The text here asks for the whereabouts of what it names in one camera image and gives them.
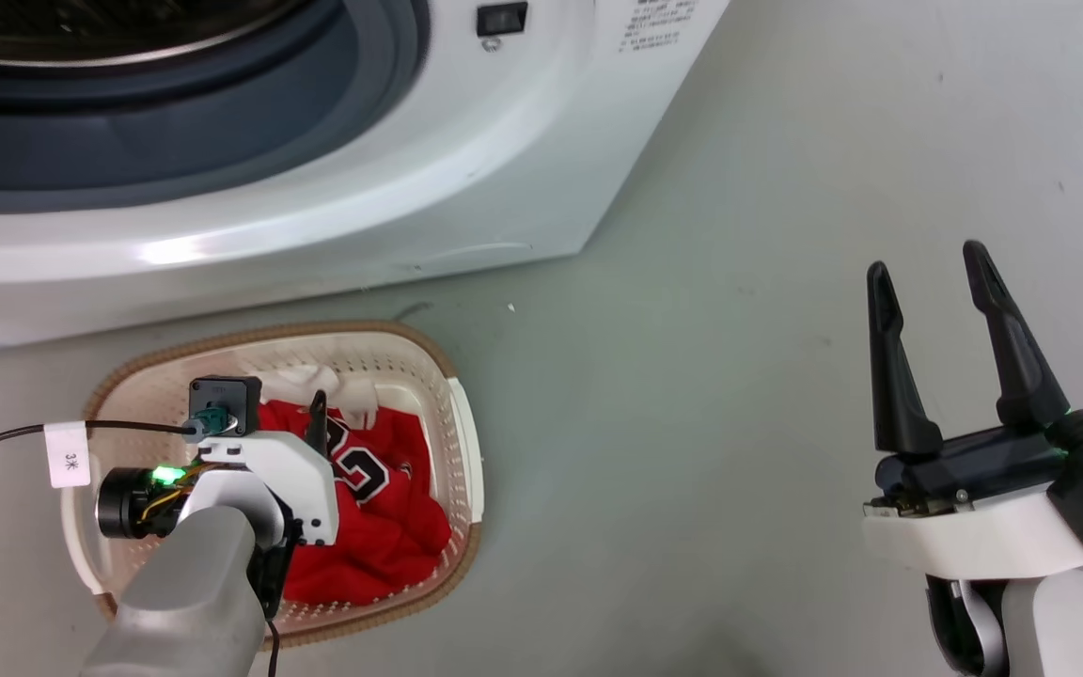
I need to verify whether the cream perforated laundry basket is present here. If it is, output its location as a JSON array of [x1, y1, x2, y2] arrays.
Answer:
[[60, 320, 486, 650]]

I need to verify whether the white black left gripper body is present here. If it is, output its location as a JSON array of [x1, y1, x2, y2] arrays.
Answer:
[[98, 433, 340, 546]]

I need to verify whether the grey rubber door gasket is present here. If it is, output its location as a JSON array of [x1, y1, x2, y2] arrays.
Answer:
[[0, 0, 432, 215]]

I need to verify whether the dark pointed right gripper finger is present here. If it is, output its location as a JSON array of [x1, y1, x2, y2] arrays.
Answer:
[[965, 241, 1069, 432], [867, 261, 943, 458]]

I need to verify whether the black door latch socket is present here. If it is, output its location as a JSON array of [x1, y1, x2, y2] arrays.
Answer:
[[476, 2, 529, 39]]

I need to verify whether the white cable tag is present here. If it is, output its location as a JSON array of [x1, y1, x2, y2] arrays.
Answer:
[[43, 421, 91, 490]]

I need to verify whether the white front-load washing machine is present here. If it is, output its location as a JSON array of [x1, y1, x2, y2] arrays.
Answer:
[[0, 0, 732, 356]]

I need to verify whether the round white filter cover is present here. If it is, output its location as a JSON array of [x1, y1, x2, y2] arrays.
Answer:
[[410, 241, 535, 274]]

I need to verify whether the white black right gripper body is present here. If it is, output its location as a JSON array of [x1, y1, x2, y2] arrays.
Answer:
[[863, 428, 1083, 579]]

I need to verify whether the red basketball jersey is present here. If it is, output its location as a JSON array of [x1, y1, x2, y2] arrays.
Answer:
[[258, 367, 453, 607]]

